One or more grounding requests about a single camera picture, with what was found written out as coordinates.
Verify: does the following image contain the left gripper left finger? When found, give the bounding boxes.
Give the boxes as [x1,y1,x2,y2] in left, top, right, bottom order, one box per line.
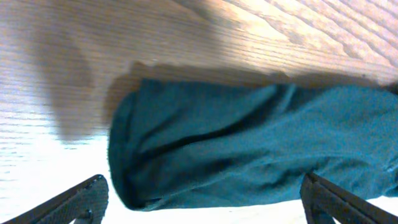
[4,174,109,224]

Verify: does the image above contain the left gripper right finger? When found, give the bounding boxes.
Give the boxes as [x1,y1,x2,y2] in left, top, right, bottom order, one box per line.
[300,173,397,224]

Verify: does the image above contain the black t-shirt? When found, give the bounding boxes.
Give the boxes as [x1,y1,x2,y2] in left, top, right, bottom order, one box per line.
[108,80,397,212]

